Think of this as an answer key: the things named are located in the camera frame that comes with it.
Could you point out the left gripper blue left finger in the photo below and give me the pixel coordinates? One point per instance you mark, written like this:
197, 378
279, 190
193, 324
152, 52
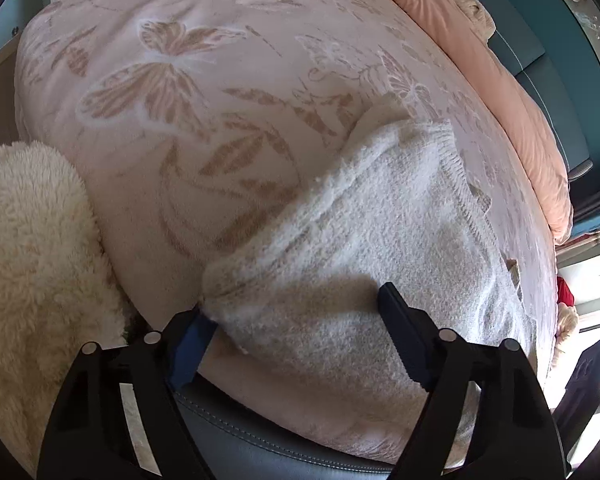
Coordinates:
115, 416

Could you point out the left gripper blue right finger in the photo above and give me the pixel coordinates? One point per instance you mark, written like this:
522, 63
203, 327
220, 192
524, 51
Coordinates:
514, 436

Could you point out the cream sweater with black hearts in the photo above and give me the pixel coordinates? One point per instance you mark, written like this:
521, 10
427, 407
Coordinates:
395, 207

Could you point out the cream knotted blanket on sill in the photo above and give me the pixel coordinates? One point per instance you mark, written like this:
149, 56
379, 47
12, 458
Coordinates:
567, 327

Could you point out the red cushion on sill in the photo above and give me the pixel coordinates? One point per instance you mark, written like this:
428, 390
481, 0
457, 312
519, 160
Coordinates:
564, 294

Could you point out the white fleece sleeve left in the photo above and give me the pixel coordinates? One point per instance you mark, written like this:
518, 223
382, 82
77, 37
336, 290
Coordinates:
57, 289

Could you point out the teal upholstered headboard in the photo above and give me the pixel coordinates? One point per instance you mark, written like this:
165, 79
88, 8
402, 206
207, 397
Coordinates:
522, 53

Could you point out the pink butterfly pattern bedspread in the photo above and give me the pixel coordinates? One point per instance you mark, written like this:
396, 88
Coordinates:
194, 122

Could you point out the cream knit garment on pillow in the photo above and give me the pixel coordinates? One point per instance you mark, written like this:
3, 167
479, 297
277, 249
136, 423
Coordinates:
480, 19

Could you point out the peach folded duvet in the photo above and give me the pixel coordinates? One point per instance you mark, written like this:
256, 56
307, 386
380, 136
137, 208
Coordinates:
516, 111

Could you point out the dark leather bed frame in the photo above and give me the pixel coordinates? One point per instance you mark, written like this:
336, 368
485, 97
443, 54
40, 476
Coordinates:
237, 443

